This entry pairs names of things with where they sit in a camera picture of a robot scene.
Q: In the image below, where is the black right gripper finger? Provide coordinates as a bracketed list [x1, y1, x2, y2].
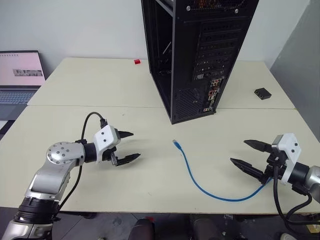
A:
[243, 139, 274, 154]
[229, 157, 266, 180]

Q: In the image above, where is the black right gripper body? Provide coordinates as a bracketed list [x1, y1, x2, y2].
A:
[259, 149, 289, 185]

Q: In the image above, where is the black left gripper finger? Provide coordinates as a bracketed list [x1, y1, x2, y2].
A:
[115, 152, 141, 167]
[117, 130, 135, 141]

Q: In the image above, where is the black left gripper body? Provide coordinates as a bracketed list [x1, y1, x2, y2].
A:
[101, 146, 119, 167]

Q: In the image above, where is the small black adapter box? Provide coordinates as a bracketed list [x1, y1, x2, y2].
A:
[254, 87, 273, 101]

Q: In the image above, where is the dark rounded shape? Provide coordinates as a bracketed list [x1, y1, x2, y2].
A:
[188, 214, 226, 240]
[131, 217, 155, 240]

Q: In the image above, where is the white shoe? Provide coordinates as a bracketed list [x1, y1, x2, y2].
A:
[279, 232, 300, 240]

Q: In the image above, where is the grey partition panel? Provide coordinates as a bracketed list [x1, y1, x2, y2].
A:
[268, 14, 320, 111]

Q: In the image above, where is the black computer tower case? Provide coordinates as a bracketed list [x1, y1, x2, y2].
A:
[140, 0, 260, 125]

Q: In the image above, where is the open grey laptop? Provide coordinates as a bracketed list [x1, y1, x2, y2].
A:
[0, 50, 47, 134]

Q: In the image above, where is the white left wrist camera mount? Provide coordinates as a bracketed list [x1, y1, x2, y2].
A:
[93, 124, 123, 165]

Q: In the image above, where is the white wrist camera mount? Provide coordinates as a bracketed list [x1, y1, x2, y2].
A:
[93, 124, 123, 165]
[271, 133, 301, 186]

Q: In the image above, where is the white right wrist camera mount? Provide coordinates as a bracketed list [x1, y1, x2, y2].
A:
[271, 133, 301, 186]

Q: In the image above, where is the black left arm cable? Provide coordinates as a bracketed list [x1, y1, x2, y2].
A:
[51, 111, 109, 221]

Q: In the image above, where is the blue ethernet cable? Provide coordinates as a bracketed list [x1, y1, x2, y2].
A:
[171, 139, 272, 202]

